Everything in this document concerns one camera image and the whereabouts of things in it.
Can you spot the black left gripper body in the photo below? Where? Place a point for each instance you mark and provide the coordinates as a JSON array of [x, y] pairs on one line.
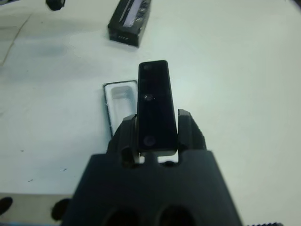
[[56, 4]]

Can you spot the slim black camera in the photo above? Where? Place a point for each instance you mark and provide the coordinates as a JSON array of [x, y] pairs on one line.
[[156, 113]]

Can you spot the black box lid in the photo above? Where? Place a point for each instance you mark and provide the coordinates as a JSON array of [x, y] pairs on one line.
[[127, 37]]

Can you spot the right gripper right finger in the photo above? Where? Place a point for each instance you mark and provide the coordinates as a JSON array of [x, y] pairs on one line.
[[190, 134]]

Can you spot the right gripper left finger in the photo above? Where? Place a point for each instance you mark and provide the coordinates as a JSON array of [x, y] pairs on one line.
[[125, 139]]

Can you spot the black box base white insert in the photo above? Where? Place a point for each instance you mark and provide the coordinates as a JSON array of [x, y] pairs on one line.
[[122, 103]]

